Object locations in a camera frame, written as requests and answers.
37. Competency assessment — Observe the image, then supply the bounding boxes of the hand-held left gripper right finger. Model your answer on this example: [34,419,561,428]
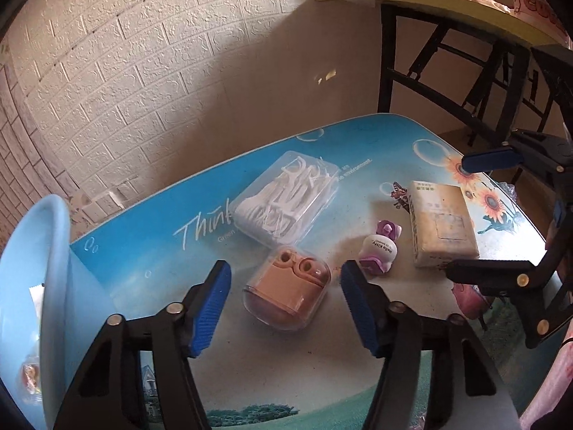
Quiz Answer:
[339,259,524,430]

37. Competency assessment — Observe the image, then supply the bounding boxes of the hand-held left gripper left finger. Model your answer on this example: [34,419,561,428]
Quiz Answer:
[53,259,232,430]

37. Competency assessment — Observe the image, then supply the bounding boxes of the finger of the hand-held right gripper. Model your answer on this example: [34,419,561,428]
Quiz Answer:
[441,259,573,350]
[462,129,573,185]

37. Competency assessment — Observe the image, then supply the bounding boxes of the small pink toy figure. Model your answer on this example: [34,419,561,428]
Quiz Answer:
[358,219,404,275]

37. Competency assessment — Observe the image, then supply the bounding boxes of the beige tissue pack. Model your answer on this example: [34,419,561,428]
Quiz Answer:
[408,180,481,269]

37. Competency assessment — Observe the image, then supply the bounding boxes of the pink earphone case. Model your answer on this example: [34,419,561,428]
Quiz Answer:
[242,245,332,332]

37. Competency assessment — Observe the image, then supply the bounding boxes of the clear box of floss picks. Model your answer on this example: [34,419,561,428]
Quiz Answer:
[229,149,342,249]

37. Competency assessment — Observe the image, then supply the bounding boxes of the blue plastic basin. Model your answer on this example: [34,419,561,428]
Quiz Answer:
[0,194,118,430]

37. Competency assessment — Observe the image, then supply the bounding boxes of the long white packet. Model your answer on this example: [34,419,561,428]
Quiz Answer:
[29,283,45,319]

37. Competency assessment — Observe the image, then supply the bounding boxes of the small clear snack packet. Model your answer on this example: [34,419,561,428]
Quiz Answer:
[19,358,43,406]

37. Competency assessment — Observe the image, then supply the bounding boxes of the person's right forearm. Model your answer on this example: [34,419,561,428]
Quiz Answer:
[519,318,573,430]

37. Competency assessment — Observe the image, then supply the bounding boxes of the yellow folding table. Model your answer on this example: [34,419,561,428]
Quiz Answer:
[314,0,573,148]

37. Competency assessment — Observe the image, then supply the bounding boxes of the blue printed low table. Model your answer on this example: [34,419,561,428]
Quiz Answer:
[69,113,565,430]

